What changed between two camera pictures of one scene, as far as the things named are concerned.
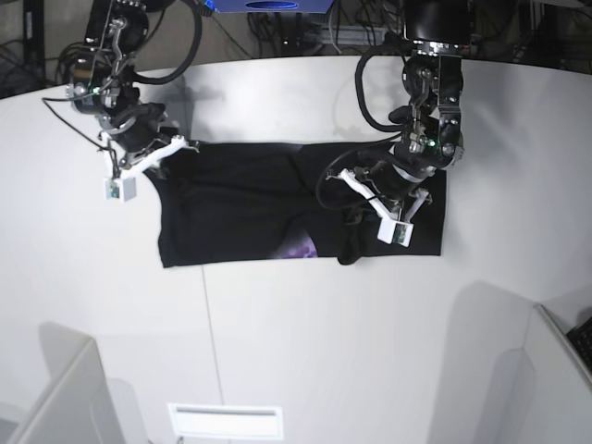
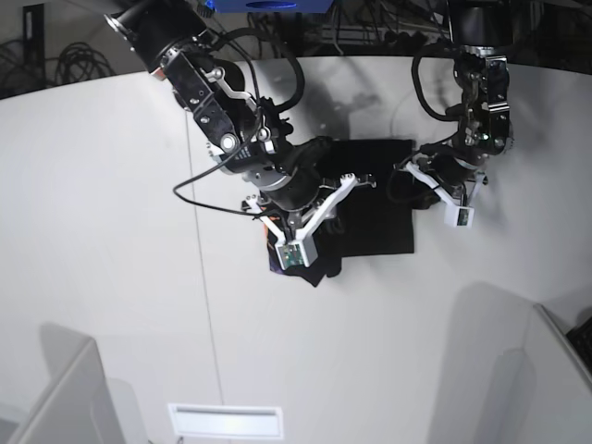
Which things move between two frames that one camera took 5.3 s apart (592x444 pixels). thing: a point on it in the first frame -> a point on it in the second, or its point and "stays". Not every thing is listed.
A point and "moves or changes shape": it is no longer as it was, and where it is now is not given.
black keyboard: [580, 338] stays
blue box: [270, 6] stays
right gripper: [390, 186] -> [457, 182]
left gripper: [137, 129] -> [296, 210]
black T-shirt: [255, 201] moves or changes shape
